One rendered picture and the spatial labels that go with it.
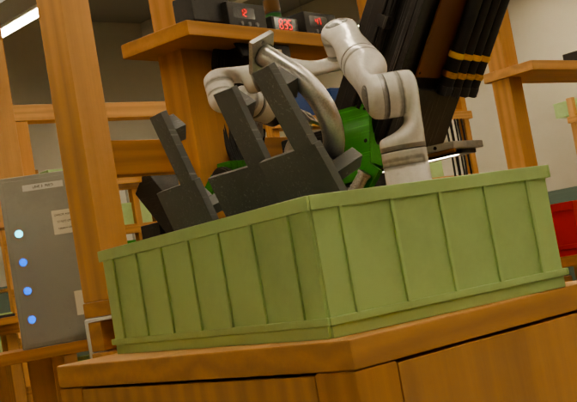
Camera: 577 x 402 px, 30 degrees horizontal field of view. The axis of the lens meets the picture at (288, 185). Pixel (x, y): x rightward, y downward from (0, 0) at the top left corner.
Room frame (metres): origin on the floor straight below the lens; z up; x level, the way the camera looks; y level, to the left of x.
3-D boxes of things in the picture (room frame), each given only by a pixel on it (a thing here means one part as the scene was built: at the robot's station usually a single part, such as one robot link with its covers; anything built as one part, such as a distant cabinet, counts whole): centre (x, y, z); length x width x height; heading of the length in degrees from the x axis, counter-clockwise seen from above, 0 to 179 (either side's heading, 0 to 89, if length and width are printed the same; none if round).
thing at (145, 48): (3.10, 0.00, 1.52); 0.90 x 0.25 x 0.04; 142
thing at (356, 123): (2.84, -0.21, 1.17); 0.13 x 0.12 x 0.20; 142
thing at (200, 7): (2.85, 0.15, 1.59); 0.15 x 0.07 x 0.07; 142
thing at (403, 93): (2.14, -0.24, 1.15); 0.09 x 0.09 x 0.17; 6
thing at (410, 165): (2.15, -0.24, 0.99); 0.09 x 0.09 x 0.17; 47
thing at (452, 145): (2.94, -0.33, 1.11); 0.39 x 0.16 x 0.03; 52
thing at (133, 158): (3.17, 0.09, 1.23); 1.30 x 0.05 x 0.09; 142
